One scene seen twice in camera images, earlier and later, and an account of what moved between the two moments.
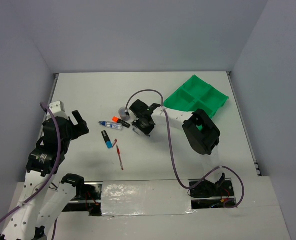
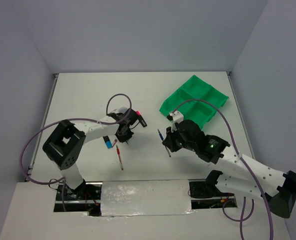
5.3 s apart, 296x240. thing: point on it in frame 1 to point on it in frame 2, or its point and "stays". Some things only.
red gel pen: x=119 y=159 stays
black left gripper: x=79 y=129 to x=127 y=136
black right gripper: x=136 y=122 to x=169 y=142
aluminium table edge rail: x=49 y=99 stays
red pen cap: x=115 y=140 stays
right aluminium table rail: x=253 y=156 stays
